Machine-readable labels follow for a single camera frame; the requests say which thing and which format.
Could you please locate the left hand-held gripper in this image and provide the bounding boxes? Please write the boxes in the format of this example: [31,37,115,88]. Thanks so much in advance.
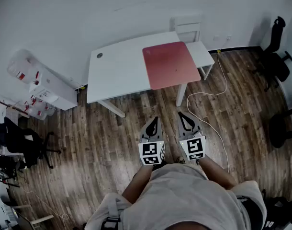
[138,116,166,166]

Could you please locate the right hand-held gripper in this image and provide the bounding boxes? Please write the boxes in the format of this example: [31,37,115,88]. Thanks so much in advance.
[177,112,207,161]

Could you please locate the pink and black mat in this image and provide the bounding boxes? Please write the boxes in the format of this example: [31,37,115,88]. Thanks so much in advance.
[142,41,201,90]

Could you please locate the person's right forearm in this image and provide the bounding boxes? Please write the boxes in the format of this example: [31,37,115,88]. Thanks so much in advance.
[197,156,237,190]

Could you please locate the person's left forearm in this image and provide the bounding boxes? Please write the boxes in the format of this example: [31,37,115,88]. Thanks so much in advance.
[122,164,154,205]

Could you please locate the white desk leg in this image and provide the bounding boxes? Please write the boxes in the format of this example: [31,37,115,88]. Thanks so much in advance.
[176,83,188,107]
[97,99,126,118]

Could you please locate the person's black trousers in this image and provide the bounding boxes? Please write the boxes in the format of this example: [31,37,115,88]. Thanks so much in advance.
[152,161,168,172]

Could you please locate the person's grey shirt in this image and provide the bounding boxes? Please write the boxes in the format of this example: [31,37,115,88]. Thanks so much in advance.
[85,163,268,230]

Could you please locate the white chair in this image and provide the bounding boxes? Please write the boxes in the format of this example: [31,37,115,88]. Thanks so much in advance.
[169,14,215,81]

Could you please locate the black round stool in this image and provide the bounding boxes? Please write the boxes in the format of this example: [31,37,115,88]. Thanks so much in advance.
[268,109,292,149]

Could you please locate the white storage boxes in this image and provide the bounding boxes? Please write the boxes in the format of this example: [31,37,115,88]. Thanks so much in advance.
[28,66,79,111]

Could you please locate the black office chair with headrest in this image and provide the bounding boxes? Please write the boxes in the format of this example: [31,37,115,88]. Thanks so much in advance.
[252,16,292,92]

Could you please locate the clear water jug red cap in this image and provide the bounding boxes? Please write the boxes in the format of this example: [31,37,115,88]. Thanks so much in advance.
[22,97,56,121]

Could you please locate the black equipment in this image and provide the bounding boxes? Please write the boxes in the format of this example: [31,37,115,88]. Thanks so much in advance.
[263,188,292,230]

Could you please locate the black mesh office chair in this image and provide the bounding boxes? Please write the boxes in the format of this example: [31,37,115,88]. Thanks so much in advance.
[0,116,62,169]

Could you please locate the clear water bottle red label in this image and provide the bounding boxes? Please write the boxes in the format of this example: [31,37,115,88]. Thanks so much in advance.
[6,48,41,85]

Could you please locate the brown coat rack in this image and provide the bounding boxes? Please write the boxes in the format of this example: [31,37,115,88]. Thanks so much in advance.
[0,97,31,118]

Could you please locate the white floor cable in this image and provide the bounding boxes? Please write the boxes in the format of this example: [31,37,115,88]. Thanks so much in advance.
[186,51,230,173]

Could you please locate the grey and black shoulder strap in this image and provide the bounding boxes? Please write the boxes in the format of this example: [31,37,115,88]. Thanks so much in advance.
[100,197,123,230]
[236,195,264,230]

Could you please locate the thin white cable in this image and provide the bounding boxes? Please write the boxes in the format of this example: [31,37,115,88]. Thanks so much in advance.
[23,189,70,221]

